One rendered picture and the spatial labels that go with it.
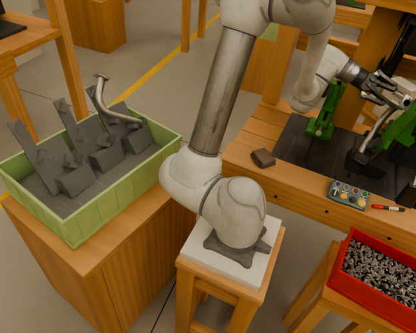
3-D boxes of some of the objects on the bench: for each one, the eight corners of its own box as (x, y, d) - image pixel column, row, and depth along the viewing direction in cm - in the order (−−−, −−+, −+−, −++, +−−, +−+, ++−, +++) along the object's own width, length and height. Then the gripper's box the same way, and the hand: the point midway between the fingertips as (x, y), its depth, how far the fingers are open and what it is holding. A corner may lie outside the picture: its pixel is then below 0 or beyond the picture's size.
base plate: (546, 261, 114) (551, 258, 112) (269, 158, 142) (269, 154, 141) (518, 188, 142) (521, 185, 141) (290, 114, 171) (292, 111, 169)
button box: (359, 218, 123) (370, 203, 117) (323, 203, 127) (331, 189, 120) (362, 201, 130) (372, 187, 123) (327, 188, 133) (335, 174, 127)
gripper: (346, 89, 121) (399, 120, 120) (370, 55, 120) (422, 86, 118) (341, 93, 129) (390, 123, 127) (362, 61, 128) (412, 90, 126)
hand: (398, 100), depth 123 cm, fingers closed on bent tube, 3 cm apart
